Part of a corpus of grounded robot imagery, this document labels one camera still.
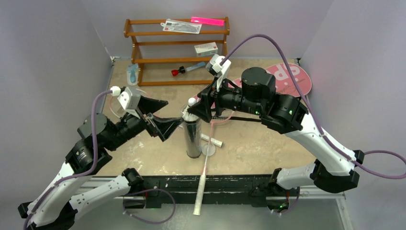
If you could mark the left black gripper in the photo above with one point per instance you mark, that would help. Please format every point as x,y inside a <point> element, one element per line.
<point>163,126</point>

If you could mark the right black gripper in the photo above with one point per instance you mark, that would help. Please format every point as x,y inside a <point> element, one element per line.
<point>214,98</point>

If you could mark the black shuttlecock tube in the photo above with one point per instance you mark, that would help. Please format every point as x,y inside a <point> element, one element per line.
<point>192,133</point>

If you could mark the clear plastic tube lid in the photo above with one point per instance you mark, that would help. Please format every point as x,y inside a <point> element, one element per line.
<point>208,149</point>

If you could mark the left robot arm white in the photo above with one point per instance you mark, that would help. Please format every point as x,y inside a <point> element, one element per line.
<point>59,207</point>

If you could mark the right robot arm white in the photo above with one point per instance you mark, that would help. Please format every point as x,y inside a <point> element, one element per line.
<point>333,170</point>

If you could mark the pink white badminton racket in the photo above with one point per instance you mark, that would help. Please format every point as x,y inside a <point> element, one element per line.
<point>216,119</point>

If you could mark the red black blue marker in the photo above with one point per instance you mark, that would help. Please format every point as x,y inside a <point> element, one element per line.
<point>182,69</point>

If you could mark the light blue white device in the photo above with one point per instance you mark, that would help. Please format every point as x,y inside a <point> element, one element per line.
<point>132,74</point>

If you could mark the white red small box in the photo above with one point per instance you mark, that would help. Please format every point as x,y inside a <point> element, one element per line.
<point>207,49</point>

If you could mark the wooden three-tier shelf rack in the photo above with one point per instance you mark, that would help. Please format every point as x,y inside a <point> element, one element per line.
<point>137,58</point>

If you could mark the pink fluorescent bar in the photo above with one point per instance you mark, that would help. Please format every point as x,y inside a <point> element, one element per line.
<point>208,21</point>

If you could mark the white packaged item on shelf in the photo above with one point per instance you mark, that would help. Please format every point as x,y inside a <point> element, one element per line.
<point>181,27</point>

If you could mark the pink sport racket bag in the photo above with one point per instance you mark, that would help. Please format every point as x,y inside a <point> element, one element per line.
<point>284,84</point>

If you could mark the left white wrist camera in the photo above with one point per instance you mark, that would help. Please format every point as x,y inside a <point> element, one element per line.
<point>128,98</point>

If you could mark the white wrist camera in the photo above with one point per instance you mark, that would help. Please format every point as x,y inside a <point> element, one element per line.
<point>128,98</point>
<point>218,69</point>

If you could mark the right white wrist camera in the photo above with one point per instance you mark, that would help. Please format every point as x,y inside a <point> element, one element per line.
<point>218,69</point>

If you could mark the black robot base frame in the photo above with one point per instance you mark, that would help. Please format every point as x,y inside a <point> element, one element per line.
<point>253,190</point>

